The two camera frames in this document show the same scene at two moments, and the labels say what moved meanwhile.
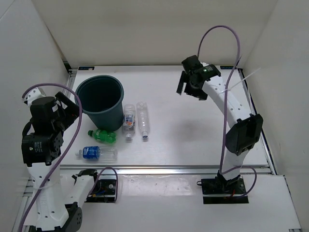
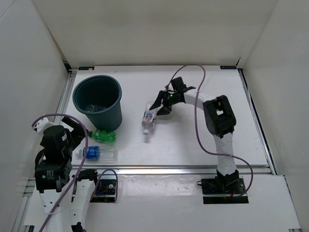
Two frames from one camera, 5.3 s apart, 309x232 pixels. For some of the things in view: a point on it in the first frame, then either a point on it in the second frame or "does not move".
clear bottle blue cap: (142, 110) → (92, 108)
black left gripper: (71, 111) → (77, 133)
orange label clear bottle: (129, 127) → (149, 117)
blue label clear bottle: (102, 153) does not move
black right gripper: (200, 94) → (158, 101)
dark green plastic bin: (102, 98) does not move
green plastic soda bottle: (103, 136) does not move
